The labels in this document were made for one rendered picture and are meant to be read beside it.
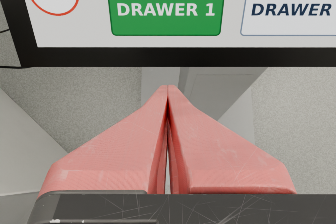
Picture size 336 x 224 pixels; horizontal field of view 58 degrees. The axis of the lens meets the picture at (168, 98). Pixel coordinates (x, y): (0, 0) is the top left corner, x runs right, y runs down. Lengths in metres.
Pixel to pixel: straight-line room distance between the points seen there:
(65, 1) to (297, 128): 1.18
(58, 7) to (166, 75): 1.01
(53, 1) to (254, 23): 0.17
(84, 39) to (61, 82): 1.09
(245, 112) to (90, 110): 0.63
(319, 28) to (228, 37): 0.08
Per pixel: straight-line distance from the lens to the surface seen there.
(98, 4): 0.26
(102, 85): 1.31
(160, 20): 0.26
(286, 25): 0.28
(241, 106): 1.26
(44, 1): 0.27
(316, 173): 1.36
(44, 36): 0.29
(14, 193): 0.57
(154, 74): 1.26
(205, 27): 0.27
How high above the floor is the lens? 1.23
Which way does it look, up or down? 76 degrees down
